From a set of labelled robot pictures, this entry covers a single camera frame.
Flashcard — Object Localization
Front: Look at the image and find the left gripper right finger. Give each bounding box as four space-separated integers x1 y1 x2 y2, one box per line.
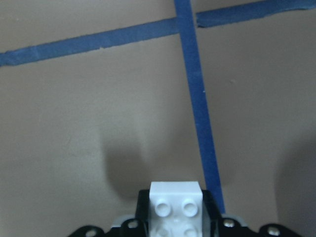
202 190 301 237

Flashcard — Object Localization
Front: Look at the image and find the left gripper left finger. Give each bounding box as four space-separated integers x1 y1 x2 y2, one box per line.
69 190 150 237

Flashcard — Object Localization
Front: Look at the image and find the white block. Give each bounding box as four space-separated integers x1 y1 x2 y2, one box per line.
148 181 203 237

